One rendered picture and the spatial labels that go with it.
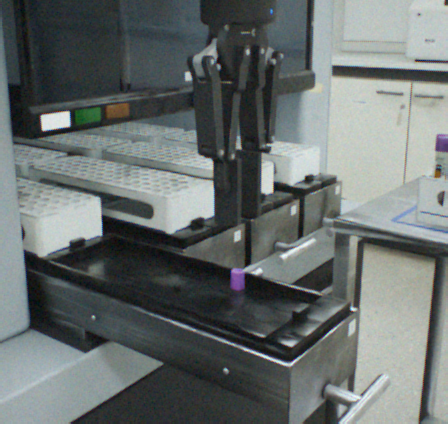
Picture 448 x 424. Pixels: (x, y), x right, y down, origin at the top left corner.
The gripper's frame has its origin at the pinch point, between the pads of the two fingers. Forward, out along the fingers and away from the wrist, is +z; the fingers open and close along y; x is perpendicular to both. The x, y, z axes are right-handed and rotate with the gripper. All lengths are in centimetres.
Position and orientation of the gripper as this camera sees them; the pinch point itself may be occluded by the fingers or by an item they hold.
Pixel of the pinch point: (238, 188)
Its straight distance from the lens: 65.4
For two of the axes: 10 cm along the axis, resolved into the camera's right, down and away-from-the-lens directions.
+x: 8.0, 1.7, -5.7
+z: 0.0, 9.6, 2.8
